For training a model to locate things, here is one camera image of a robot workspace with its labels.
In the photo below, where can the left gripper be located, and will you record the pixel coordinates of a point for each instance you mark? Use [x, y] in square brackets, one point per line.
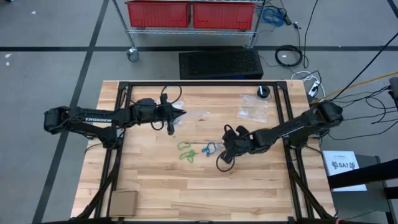
[149, 112]

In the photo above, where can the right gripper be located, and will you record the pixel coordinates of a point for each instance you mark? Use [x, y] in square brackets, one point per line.
[241, 143]

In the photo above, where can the clear plastic zip bag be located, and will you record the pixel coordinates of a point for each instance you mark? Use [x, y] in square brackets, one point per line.
[253, 109]
[199, 118]
[178, 105]

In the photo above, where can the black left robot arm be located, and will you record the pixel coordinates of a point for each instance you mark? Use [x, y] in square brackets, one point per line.
[93, 119]

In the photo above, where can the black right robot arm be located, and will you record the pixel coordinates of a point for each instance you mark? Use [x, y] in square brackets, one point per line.
[289, 127]

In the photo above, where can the black perforated metal box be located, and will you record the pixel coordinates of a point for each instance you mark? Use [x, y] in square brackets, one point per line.
[217, 63]

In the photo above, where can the red plastic bin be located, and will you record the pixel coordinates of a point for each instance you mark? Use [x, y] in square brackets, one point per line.
[155, 14]
[224, 15]

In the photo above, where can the brown cardboard piece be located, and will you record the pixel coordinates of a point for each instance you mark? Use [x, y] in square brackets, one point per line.
[123, 203]

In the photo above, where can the white power strip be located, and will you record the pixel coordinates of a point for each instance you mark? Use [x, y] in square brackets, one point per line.
[314, 88]

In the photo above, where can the white paper sign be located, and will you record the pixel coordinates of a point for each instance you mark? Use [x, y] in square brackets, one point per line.
[342, 174]

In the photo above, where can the black power adapter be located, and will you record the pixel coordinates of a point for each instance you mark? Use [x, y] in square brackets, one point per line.
[287, 18]

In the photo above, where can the black bar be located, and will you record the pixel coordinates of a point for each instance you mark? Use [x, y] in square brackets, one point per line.
[373, 172]

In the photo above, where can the grey cabinet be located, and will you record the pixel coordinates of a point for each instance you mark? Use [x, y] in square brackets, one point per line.
[367, 205]

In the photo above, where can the grey box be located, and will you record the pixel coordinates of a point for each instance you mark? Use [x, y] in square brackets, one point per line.
[394, 91]

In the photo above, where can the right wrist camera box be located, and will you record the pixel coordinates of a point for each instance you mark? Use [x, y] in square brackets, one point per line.
[227, 157]

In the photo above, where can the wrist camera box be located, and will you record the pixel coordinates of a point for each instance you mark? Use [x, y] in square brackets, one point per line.
[163, 101]
[227, 157]

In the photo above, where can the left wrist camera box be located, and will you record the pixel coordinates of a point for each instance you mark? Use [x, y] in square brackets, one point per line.
[163, 101]

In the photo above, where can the black aluminium table frame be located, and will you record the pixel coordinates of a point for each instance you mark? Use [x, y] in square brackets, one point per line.
[202, 83]

